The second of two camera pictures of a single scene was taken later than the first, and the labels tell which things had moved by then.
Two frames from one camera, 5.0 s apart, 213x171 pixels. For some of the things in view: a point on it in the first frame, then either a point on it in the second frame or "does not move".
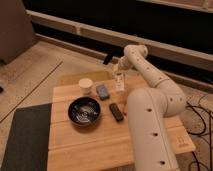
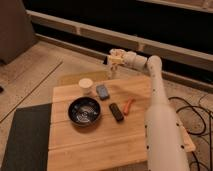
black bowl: (84, 111) does not move
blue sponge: (103, 92) does not move
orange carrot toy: (125, 110) does not move
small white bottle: (120, 81) -> (115, 59)
